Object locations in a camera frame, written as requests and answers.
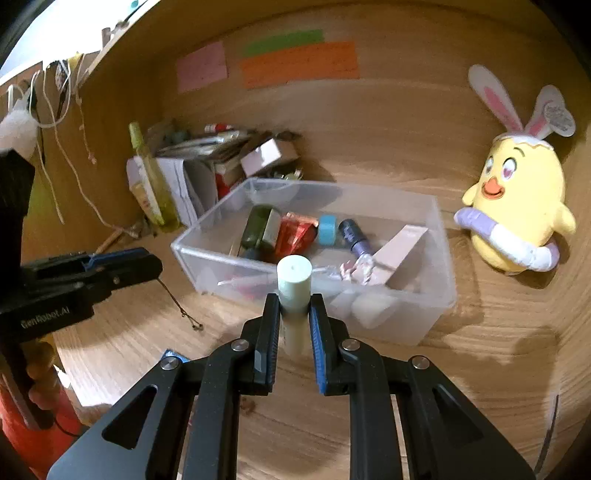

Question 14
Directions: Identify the white hanging cord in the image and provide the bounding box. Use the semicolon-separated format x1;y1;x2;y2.
7;60;122;230

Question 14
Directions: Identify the dark cable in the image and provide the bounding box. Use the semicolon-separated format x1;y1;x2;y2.
536;396;560;477

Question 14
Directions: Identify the green sticky note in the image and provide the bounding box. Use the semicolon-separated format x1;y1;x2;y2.
240;29;325;58

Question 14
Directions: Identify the purple nail polish bottle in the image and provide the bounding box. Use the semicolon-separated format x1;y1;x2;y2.
338;218;373;259

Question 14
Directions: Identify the pale green lip balm stick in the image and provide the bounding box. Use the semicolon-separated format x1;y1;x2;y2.
277;255;314;356

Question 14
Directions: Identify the yellow spray bottle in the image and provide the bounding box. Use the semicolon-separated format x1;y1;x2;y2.
128;121;181;229

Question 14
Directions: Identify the light blue cap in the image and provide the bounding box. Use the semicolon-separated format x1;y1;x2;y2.
318;215;338;248

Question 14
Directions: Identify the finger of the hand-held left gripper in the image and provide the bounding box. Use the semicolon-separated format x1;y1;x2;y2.
85;256;163;298
21;248;151;278

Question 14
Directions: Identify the thin metal hairpin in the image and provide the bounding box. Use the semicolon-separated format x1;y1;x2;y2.
156;277;205;332

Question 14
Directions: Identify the clear plastic box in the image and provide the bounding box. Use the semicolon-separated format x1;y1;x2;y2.
171;178;458;347

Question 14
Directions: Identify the yellow chick plush toy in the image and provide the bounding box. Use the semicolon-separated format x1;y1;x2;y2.
454;65;578;276

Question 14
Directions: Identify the white fluffy ball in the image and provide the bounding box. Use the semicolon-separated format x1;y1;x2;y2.
0;108;38;160

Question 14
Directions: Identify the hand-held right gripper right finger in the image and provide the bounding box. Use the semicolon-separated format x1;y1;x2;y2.
308;293;536;480

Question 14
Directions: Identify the dark green bottle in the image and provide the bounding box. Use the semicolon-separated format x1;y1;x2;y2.
239;204;282;261

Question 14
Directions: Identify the pink cosmetic tube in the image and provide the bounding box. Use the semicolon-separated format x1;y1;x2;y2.
369;224;430;289

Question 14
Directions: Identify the red box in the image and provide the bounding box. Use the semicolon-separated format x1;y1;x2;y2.
216;166;245;200

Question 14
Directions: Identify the red foil packet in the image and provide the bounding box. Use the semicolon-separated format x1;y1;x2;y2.
274;211;320;256

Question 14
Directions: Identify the small pink cardboard box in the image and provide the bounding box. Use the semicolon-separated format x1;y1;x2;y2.
240;137;301;178

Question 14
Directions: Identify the heart-shaped paper tag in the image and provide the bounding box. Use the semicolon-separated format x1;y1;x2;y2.
542;102;576;138

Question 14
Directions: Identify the person's red sleeved forearm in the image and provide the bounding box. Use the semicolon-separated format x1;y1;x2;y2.
0;383;89;464

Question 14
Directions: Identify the person's left hand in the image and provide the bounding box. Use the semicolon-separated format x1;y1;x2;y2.
25;342;60;408

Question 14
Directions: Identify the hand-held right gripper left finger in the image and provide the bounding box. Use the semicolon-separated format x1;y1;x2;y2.
46;293;282;480

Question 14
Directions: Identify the orange sticky note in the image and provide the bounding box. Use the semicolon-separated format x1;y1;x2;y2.
240;41;358;90

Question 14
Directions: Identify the pink sticky note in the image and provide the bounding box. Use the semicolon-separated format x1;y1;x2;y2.
176;41;230;94

